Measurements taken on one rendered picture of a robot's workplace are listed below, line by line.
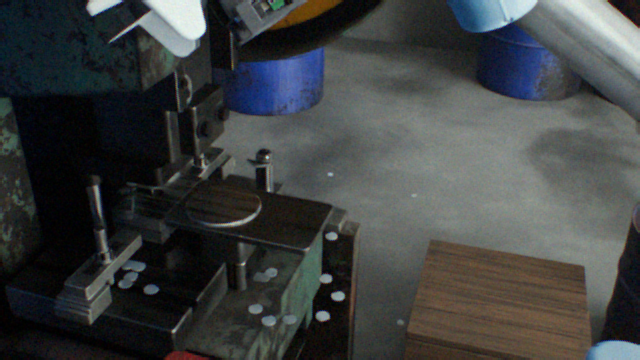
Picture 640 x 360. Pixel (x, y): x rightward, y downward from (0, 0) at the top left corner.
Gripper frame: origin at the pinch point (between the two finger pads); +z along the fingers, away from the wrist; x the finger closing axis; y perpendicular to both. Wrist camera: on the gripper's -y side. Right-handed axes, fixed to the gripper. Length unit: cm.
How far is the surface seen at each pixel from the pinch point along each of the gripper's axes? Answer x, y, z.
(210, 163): 79, 21, -3
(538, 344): 73, 94, -39
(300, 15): 74, 7, -33
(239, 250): 55, 33, 1
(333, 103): 283, 53, -79
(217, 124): 56, 14, -7
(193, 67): 53, 5, -9
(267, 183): 73, 30, -10
